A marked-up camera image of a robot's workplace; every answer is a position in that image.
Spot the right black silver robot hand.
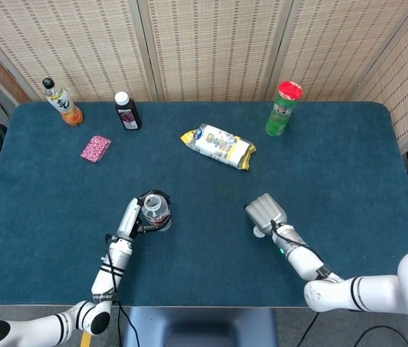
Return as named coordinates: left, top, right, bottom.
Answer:
left=243, top=192, right=287, bottom=236

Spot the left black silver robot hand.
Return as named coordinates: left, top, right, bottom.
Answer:
left=116, top=189, right=173, bottom=240

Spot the clear plastic water bottle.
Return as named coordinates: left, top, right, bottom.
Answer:
left=141, top=193, right=173, bottom=232

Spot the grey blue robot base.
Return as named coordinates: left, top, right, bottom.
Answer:
left=122, top=307, right=279, bottom=347

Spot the dark grape juice bottle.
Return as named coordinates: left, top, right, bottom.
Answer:
left=114, top=91, right=143, bottom=132

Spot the orange juice bottle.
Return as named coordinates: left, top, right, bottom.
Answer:
left=42, top=77, right=85, bottom=127

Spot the blue felt table mat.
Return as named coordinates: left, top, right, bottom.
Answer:
left=0, top=100, right=408, bottom=308

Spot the pink patterned tissue pack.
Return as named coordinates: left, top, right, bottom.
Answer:
left=80, top=134, right=112, bottom=163

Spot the yellow white snack package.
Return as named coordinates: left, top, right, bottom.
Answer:
left=180, top=123, right=257, bottom=171

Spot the green chip can red lid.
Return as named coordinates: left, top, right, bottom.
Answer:
left=264, top=80, right=304, bottom=137

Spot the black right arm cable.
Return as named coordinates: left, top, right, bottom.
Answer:
left=269, top=218, right=332, bottom=347

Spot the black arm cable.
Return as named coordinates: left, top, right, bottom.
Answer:
left=101, top=233, right=140, bottom=347
left=269, top=218, right=332, bottom=347

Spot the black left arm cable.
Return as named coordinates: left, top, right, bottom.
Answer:
left=101, top=233, right=140, bottom=347

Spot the black floor cable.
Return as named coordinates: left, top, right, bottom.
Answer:
left=354, top=324, right=408, bottom=347

